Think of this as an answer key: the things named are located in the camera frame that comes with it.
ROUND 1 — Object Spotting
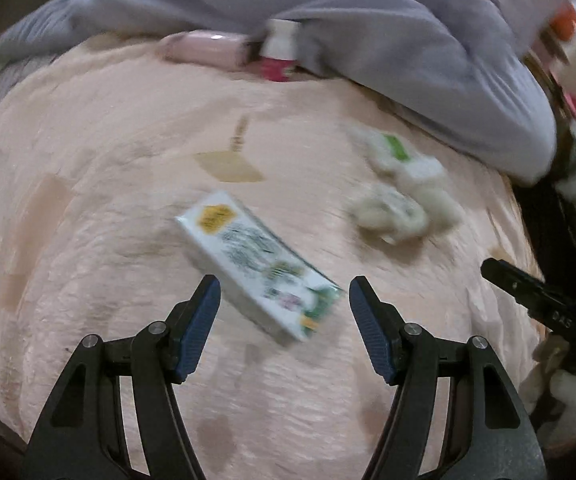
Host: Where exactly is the orange item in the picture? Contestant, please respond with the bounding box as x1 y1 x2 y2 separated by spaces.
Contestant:
549 7 576 42

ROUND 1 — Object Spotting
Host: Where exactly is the white floral print box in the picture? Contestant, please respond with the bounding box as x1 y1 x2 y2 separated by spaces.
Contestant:
175 191 345 343

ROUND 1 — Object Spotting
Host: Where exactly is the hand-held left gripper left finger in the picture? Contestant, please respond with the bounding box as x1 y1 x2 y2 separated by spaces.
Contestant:
27 275 222 480

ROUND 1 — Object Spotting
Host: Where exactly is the grey blanket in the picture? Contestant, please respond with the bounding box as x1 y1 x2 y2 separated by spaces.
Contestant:
0 0 559 187

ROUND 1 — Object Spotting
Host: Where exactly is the white green wrapper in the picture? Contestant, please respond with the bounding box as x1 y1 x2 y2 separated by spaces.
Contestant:
350 127 413 172

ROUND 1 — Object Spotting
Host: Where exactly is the person's right hand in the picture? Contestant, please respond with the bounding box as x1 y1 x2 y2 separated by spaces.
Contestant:
522 335 576 450

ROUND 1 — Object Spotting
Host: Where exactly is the white bottle red label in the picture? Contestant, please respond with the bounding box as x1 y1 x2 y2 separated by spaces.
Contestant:
259 19 301 82

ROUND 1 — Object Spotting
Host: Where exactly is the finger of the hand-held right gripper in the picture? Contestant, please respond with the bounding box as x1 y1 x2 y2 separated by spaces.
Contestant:
481 258 543 313

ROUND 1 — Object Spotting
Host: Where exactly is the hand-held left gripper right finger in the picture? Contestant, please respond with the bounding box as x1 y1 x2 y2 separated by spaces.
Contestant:
349 276 548 480

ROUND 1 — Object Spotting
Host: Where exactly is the pink bottle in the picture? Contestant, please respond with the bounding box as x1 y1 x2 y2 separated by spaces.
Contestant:
160 30 251 72

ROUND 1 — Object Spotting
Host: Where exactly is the crumpled white wrapper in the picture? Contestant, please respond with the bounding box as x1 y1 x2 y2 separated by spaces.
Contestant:
352 184 429 245

